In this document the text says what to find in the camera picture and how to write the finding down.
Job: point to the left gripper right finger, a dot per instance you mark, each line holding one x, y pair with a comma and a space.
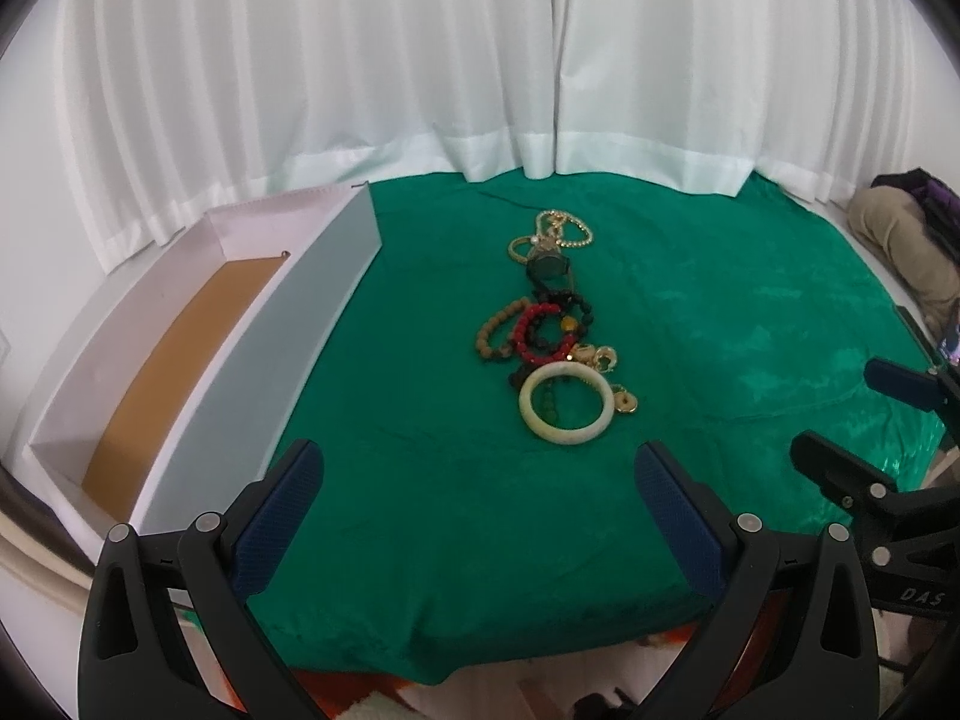
790, 632

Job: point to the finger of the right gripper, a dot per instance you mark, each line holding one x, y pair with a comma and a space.
933, 390
856, 487

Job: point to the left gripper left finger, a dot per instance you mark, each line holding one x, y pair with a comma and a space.
134, 662

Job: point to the gold earrings cluster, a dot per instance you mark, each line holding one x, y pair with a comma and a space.
604, 359

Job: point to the white jade bangle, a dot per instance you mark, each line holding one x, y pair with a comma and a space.
566, 403

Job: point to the white cardboard box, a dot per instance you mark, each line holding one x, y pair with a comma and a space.
181, 381

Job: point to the black leather wristwatch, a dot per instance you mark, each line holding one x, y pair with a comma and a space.
550, 273

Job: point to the gold bangle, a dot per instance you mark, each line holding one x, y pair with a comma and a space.
522, 250

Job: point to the white curtain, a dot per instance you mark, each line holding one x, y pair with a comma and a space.
174, 107

